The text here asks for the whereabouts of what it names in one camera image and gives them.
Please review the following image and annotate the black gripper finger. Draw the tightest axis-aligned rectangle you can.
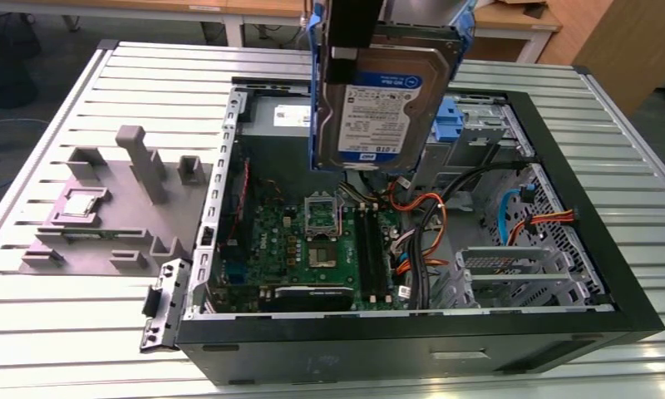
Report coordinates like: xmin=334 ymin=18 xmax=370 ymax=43
xmin=324 ymin=0 xmax=378 ymax=84

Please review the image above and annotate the black graphics card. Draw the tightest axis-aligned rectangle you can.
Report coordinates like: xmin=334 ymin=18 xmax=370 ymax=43
xmin=257 ymin=284 xmax=354 ymax=313

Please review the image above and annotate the black open PC case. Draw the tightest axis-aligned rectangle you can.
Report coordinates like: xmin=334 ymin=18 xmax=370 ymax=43
xmin=174 ymin=76 xmax=665 ymax=386

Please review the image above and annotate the hard disk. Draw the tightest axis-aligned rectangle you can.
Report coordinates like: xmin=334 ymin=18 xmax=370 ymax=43
xmin=306 ymin=0 xmax=477 ymax=173

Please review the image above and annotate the orange power wire black plug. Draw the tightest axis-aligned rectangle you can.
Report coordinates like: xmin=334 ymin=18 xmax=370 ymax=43
xmin=506 ymin=209 xmax=582 ymax=247

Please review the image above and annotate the blue plastic drive latch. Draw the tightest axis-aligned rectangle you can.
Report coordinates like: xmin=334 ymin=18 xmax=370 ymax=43
xmin=432 ymin=97 xmax=465 ymax=143

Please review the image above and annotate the blue data wire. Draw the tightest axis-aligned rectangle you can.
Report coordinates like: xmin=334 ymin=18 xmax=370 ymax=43
xmin=497 ymin=185 xmax=537 ymax=247

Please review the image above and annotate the grey hinged card bracket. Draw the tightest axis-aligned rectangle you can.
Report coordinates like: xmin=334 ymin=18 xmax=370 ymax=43
xmin=138 ymin=256 xmax=194 ymax=355

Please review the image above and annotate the grey parts rack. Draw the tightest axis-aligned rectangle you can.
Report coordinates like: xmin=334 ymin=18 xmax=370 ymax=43
xmin=20 ymin=124 xmax=218 ymax=278

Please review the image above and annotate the grey power supply unit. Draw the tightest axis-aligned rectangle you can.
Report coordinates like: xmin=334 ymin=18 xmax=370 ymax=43
xmin=236 ymin=97 xmax=349 ymax=199

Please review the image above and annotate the green RAM stick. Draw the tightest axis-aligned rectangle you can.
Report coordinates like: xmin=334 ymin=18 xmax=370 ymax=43
xmin=60 ymin=230 xmax=128 ymax=243

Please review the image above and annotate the green motherboard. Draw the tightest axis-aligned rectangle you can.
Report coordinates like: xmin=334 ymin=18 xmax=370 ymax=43
xmin=208 ymin=191 xmax=412 ymax=313

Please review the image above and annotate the thin red wire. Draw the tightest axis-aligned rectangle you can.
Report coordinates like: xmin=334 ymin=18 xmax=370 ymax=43
xmin=220 ymin=159 xmax=252 ymax=251

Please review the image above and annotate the metal socket cover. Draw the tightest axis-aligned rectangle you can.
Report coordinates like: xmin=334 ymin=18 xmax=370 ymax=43
xmin=302 ymin=193 xmax=345 ymax=243

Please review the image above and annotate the thin locking lever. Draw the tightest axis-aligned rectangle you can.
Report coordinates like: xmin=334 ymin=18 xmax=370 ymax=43
xmin=333 ymin=195 xmax=345 ymax=242

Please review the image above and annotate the metal optical drive cage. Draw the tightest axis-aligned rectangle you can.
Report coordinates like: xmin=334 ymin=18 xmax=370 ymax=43
xmin=412 ymin=96 xmax=528 ymax=195

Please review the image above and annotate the orange red wire bundle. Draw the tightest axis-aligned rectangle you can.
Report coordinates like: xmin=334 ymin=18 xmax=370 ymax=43
xmin=388 ymin=191 xmax=450 ymax=276

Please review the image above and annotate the metal disk bay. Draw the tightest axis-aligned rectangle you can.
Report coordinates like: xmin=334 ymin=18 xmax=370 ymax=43
xmin=430 ymin=244 xmax=614 ymax=311

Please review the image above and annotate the light grey floor cable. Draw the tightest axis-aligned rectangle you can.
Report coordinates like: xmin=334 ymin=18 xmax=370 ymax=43
xmin=0 ymin=117 xmax=52 ymax=131

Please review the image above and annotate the black cable bundle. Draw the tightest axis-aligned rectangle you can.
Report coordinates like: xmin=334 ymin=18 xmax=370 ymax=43
xmin=408 ymin=160 xmax=538 ymax=311

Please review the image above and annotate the black office chair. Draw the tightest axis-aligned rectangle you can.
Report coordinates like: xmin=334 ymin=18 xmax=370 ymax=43
xmin=0 ymin=12 xmax=42 ymax=110

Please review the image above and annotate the black RAM slot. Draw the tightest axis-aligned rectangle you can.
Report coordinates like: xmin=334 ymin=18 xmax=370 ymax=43
xmin=369 ymin=202 xmax=396 ymax=303
xmin=353 ymin=202 xmax=381 ymax=303

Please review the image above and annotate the silver CPU chip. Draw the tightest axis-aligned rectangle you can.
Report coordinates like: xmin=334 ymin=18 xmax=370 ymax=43
xmin=65 ymin=195 xmax=100 ymax=218

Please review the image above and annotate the wooden desk white frame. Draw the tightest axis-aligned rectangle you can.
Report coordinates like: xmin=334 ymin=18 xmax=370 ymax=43
xmin=46 ymin=0 xmax=564 ymax=63

